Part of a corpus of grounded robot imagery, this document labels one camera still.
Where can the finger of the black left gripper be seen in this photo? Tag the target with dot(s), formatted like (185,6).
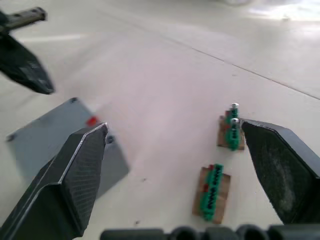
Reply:
(25,16)
(23,67)

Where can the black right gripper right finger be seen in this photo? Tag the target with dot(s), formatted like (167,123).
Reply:
(282,170)

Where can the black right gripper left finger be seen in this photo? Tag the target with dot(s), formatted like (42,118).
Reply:
(75,175)

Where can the grey plastic box lid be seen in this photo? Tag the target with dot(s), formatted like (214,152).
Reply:
(40,142)

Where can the green screw holder, wooden base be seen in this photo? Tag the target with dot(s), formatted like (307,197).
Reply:
(231,136)
(212,192)

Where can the silver-headed screw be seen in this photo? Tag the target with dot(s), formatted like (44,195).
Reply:
(235,122)
(235,105)

